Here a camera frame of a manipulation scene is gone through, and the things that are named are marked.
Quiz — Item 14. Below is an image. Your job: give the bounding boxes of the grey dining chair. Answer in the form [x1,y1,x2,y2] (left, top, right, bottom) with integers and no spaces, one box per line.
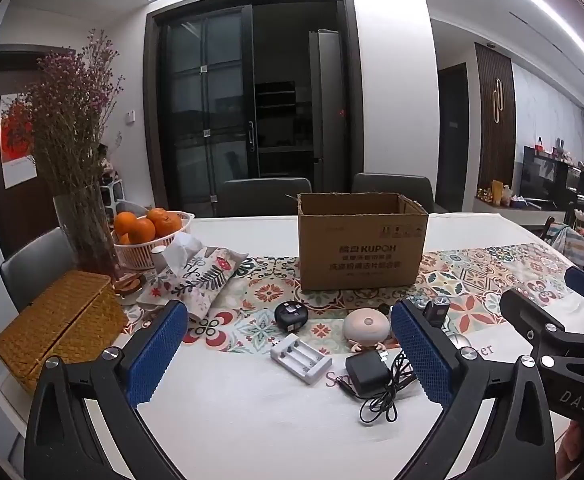
[0,227,78,313]
[351,172,434,213]
[217,177,313,218]

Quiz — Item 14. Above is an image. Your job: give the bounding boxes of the small silver grey object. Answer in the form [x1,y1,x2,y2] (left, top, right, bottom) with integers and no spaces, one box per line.
[444,332,473,355]

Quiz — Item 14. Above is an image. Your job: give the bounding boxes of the black upright piano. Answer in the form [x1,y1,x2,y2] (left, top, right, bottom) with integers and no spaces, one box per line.
[564,165,584,221]

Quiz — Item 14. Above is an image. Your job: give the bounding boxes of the pink round toy figure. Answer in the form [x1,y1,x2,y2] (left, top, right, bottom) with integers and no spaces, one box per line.
[342,307,392,354]

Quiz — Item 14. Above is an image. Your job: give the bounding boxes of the white tissue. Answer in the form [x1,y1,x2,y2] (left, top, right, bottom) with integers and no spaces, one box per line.
[164,232,205,268]

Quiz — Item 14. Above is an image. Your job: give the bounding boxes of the small wooden dish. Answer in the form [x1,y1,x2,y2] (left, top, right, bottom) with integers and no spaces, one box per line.
[114,275,145,306]

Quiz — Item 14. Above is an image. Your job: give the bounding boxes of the brown cardboard box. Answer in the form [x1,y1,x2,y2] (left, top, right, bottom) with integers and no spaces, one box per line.
[297,192,429,292]

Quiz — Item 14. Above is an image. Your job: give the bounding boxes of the dark sliding glass door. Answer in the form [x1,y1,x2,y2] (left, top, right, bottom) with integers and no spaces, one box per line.
[144,5,255,218]

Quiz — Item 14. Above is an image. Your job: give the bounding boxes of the slatted wooden panel door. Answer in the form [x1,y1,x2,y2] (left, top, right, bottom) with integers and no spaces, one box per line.
[474,42,517,201]

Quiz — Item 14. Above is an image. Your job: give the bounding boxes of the floral fabric tissue cover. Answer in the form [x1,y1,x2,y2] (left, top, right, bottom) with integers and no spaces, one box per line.
[136,246,249,318]

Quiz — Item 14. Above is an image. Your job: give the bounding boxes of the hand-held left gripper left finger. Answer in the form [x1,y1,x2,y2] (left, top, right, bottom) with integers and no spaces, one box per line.
[24,300,189,480]

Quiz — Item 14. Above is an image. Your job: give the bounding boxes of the black television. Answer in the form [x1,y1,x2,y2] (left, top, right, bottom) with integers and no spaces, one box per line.
[520,145,568,200]

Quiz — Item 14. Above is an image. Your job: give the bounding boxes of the patterned table runner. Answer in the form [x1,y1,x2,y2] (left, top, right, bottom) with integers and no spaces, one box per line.
[127,242,575,356]

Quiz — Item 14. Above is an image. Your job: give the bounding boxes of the white shelving rack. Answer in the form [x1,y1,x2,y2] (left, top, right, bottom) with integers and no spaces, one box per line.
[101,177,123,211]

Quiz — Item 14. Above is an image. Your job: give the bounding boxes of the red wall poster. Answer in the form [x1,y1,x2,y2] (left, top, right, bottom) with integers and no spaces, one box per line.
[0,92,40,190]

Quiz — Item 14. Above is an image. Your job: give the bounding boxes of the ceiling light strip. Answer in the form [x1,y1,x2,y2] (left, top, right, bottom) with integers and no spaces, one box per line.
[477,0,584,86]

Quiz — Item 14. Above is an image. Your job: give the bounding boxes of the pile of plush toys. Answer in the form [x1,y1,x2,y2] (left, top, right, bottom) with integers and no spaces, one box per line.
[97,142,123,183]

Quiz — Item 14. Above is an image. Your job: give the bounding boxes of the grey refrigerator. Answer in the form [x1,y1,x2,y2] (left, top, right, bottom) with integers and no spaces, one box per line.
[308,30,345,193]

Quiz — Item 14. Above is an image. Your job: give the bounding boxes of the glass vase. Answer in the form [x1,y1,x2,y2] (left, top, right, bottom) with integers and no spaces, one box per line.
[53,187,120,281]

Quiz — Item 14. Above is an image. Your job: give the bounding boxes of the small black device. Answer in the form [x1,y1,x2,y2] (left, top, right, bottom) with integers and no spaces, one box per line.
[420,296,450,330]

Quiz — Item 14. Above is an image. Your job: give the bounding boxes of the dark interior door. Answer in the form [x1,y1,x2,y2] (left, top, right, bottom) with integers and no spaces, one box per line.
[437,62,470,211]

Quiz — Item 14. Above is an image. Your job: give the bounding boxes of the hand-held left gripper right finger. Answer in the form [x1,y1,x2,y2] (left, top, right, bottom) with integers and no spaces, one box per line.
[390,300,555,480]

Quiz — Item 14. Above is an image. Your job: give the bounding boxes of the black round cable reel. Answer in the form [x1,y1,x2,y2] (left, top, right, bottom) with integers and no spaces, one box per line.
[274,301,309,335]

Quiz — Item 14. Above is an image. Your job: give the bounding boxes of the dried purple flowers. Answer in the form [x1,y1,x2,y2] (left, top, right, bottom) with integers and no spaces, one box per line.
[19,30,125,201]

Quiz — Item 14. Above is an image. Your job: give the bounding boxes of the black power adapter with cable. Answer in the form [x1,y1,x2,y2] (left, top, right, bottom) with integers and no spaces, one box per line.
[336,350,425,424]

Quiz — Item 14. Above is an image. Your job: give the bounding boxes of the white plastic basket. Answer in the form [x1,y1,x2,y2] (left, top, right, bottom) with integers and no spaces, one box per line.
[112,211,195,271]

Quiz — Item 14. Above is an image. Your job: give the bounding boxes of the white battery charger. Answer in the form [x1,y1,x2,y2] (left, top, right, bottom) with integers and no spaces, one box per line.
[270,334,333,386]

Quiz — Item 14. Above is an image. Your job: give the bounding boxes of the woven wicker box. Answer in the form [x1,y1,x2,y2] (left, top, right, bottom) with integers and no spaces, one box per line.
[0,270,129,393]

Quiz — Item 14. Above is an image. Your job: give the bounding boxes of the teal plaid cloth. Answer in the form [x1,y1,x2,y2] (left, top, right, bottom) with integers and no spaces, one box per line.
[542,217,584,271]

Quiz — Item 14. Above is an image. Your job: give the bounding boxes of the white sideboard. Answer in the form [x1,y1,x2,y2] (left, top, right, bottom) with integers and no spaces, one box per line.
[474,195,568,226]

